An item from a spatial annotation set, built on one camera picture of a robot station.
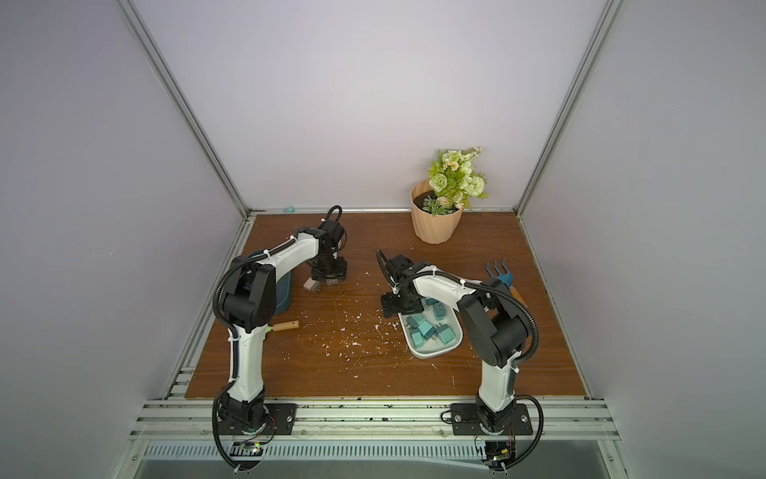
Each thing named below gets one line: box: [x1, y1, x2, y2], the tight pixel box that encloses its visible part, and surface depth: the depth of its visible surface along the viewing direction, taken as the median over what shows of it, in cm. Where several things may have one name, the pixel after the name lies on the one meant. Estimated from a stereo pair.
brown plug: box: [303, 277, 324, 294], surface depth 99 cm
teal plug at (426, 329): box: [416, 319, 436, 341], surface depth 87 cm
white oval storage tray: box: [397, 296, 464, 360], surface depth 87 cm
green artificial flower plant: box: [421, 146, 489, 217], surface depth 94 cm
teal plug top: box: [410, 331, 424, 349], surface depth 85 cm
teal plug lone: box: [433, 302, 447, 319], surface depth 90 cm
